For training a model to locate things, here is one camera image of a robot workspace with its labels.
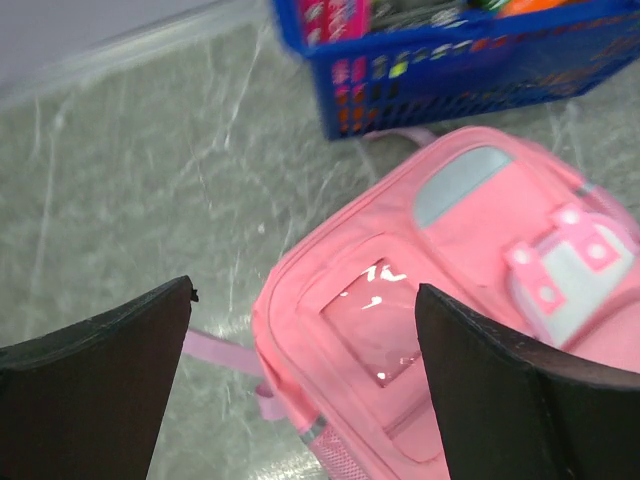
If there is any pink student backpack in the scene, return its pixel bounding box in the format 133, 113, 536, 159
183, 127, 639, 479

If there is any pink box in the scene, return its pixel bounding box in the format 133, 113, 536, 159
297, 0, 372, 46

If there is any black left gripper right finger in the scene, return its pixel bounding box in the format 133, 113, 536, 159
415, 284, 639, 479

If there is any blue plastic basket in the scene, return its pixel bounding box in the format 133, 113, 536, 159
273, 1, 639, 139

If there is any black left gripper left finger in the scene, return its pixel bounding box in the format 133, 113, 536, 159
1, 276, 198, 479

